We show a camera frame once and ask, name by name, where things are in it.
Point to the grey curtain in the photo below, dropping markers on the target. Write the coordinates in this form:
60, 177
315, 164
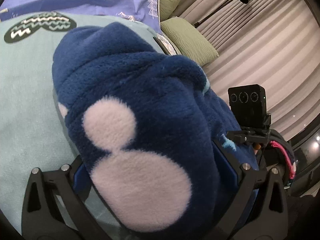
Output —
273, 43

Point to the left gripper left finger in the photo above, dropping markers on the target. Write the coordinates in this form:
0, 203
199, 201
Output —
52, 208

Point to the black camera box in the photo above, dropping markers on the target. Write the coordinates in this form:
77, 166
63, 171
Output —
248, 104

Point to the green pillow far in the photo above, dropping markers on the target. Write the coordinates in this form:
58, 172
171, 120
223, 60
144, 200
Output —
166, 8

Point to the teal bed sheet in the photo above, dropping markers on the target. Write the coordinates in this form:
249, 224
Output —
33, 131

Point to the black floor lamp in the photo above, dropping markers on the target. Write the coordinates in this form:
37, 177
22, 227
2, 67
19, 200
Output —
197, 24

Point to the green pillow near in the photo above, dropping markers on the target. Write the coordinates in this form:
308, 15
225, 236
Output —
190, 42

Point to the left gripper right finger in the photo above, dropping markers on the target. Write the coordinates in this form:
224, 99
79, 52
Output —
259, 208

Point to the green pillow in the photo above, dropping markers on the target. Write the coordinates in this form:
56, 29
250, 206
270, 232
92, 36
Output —
166, 8
190, 42

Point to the navy fleece garment white dots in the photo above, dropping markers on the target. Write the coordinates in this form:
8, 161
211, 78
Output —
150, 130

